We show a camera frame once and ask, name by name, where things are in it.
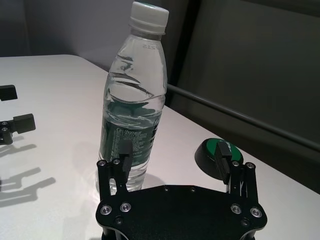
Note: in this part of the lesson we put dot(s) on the clear water bottle green label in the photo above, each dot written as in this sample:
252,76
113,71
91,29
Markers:
130,120

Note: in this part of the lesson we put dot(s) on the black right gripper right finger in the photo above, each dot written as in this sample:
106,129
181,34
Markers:
222,162

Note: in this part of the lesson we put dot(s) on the dark horizontal wall rail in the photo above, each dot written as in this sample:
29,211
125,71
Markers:
250,116

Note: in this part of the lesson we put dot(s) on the green push button black base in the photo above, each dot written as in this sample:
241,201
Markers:
205,157

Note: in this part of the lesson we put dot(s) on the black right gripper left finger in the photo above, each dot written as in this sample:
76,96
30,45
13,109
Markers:
125,165

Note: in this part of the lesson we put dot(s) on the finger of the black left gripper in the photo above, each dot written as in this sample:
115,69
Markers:
23,123
8,92

